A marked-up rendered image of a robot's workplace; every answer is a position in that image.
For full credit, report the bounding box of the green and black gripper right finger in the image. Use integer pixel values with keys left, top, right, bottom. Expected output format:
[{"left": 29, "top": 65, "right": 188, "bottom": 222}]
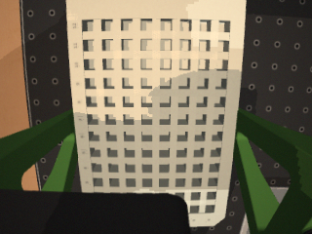
[{"left": 233, "top": 108, "right": 312, "bottom": 234}]

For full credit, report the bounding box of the cream perforated plate with square holes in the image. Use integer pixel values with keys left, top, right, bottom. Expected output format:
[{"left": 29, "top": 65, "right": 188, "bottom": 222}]
[{"left": 66, "top": 0, "right": 246, "bottom": 227}]

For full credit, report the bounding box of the grey rectangular plate nest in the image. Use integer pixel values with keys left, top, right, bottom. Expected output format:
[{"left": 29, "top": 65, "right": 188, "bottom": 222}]
[{"left": 239, "top": 186, "right": 289, "bottom": 234}]

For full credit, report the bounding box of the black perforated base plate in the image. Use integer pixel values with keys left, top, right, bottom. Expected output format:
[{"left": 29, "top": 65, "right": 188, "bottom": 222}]
[{"left": 19, "top": 0, "right": 312, "bottom": 234}]

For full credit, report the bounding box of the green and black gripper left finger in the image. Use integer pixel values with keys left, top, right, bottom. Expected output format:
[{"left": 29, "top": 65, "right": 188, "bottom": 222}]
[{"left": 0, "top": 108, "right": 78, "bottom": 192}]

